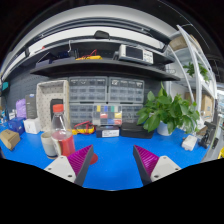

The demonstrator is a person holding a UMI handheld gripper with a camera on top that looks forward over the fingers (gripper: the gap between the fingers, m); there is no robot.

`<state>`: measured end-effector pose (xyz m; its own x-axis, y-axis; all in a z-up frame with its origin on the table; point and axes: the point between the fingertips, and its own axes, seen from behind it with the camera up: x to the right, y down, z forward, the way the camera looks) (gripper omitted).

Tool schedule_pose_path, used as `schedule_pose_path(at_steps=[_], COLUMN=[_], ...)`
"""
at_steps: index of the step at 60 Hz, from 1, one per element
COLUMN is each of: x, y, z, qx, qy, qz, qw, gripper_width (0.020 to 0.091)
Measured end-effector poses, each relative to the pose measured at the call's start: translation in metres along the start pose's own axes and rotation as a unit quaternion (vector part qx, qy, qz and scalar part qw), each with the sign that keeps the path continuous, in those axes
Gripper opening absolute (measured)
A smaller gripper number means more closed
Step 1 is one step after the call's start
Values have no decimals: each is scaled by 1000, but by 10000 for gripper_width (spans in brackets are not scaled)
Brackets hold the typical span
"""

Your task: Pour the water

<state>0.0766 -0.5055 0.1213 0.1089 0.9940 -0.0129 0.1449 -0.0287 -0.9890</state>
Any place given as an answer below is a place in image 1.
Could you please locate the black rounded object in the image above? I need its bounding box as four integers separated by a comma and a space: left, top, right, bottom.
93, 29, 111, 40

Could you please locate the white power adapter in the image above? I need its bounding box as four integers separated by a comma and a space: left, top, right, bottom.
181, 134, 198, 152

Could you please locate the flat black case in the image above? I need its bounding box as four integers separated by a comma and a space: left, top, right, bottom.
119, 122, 155, 140

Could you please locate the flat round red coaster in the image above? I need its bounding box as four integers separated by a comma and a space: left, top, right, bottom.
89, 152, 99, 165

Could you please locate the red-capped clear drink bottle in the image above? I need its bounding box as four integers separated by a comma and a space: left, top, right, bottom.
50, 103, 77, 158

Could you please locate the black box with white label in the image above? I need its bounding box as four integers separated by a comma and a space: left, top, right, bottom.
95, 125, 120, 139

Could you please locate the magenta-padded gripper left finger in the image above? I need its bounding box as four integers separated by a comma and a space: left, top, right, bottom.
43, 144, 95, 187

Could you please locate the black desk device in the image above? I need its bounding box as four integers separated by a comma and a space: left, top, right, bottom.
198, 121, 218, 149

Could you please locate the drawer cabinet with coloured parts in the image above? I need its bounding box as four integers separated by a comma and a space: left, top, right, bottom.
92, 104, 123, 127

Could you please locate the beige ceramic mug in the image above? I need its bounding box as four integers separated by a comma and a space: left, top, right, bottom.
40, 131, 58, 160

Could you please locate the dark grey upright box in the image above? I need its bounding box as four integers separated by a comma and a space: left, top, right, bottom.
25, 93, 38, 120

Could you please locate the brown cardboard box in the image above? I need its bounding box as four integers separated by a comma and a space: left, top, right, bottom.
0, 129, 22, 151

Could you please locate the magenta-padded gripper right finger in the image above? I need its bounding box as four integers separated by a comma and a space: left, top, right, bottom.
132, 144, 182, 187

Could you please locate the purple plastic bag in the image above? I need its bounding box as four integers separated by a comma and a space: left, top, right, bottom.
15, 98, 28, 119

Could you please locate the yellow tool with red leads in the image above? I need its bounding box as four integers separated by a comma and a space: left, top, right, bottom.
75, 49, 103, 61

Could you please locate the green potted plant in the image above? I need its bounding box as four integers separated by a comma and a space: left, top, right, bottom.
136, 83, 201, 137

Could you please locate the white perforated tray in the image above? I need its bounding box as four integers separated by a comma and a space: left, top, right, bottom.
35, 79, 71, 133

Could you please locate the white metal shelf unit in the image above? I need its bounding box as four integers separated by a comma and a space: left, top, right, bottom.
166, 24, 219, 134

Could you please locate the white cardboard box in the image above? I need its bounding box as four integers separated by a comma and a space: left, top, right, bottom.
23, 117, 42, 135

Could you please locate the yellow and red multimeter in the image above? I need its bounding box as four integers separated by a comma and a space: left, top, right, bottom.
71, 121, 96, 136

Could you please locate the blue cardboard box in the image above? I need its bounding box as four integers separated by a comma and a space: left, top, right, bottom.
7, 117, 26, 136

